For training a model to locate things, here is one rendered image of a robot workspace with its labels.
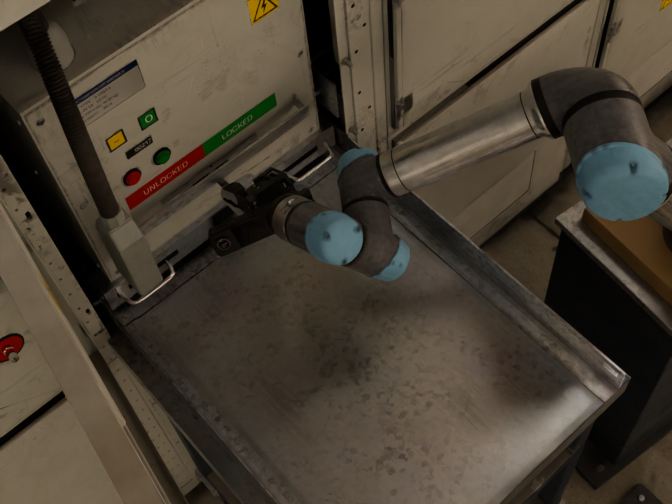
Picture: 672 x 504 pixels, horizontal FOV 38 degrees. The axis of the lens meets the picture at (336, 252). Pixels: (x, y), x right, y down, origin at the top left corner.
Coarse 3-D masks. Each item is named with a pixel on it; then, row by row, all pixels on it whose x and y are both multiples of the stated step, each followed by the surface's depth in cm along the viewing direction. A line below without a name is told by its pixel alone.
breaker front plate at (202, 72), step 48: (240, 0) 149; (288, 0) 156; (144, 48) 141; (192, 48) 148; (240, 48) 156; (288, 48) 165; (144, 96) 148; (192, 96) 156; (240, 96) 164; (288, 96) 174; (48, 144) 140; (96, 144) 147; (192, 144) 164; (240, 144) 173; (288, 144) 184; (96, 240) 162
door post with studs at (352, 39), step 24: (336, 0) 158; (360, 0) 162; (336, 24) 163; (360, 24) 167; (336, 48) 173; (360, 48) 171; (360, 72) 176; (360, 96) 182; (360, 120) 187; (360, 144) 193
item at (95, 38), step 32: (64, 0) 144; (96, 0) 144; (128, 0) 143; (160, 0) 143; (192, 0) 142; (0, 32) 142; (96, 32) 140; (128, 32) 140; (0, 64) 139; (96, 64) 137; (0, 96) 137; (32, 96) 135; (0, 128) 160; (32, 160) 153; (32, 192) 183; (64, 224) 174; (96, 256) 166
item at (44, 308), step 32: (0, 224) 101; (0, 256) 99; (32, 256) 147; (32, 288) 97; (32, 320) 95; (64, 320) 102; (64, 352) 93; (96, 352) 175; (64, 384) 91; (96, 384) 91; (96, 416) 89; (128, 416) 169; (96, 448) 88; (128, 448) 87; (128, 480) 86; (160, 480) 162
